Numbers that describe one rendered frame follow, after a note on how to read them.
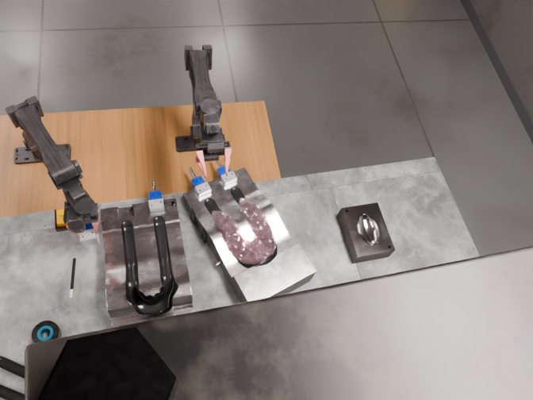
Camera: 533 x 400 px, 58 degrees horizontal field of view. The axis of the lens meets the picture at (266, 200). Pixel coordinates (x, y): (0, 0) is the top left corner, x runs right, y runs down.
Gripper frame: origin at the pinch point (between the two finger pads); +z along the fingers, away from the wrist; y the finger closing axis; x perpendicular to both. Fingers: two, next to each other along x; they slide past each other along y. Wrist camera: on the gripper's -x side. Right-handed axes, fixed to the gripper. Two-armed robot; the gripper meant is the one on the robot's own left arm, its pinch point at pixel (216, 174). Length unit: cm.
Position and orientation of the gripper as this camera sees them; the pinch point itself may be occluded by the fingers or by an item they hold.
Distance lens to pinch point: 144.5
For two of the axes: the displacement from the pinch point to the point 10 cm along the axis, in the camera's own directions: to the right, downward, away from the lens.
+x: -1.3, 4.4, 8.9
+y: 9.8, -1.0, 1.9
